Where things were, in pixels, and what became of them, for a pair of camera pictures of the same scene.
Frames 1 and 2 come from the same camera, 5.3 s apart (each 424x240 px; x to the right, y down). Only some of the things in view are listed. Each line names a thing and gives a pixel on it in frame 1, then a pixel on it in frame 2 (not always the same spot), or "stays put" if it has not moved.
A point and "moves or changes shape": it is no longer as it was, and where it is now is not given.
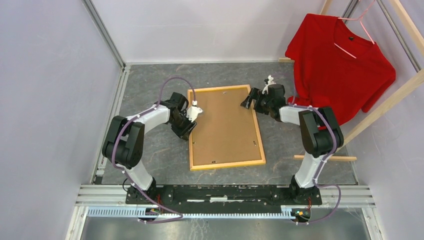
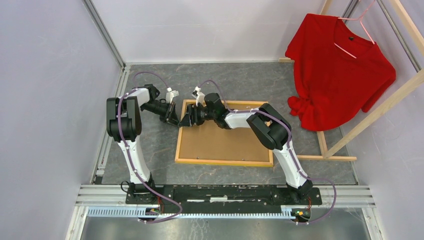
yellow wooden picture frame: [262, 161] moves or changes shape
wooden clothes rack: [402, 91] stays put
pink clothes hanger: [360, 19] stays put
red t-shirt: [336, 69] stays put
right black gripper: [256, 94] to [191, 118]
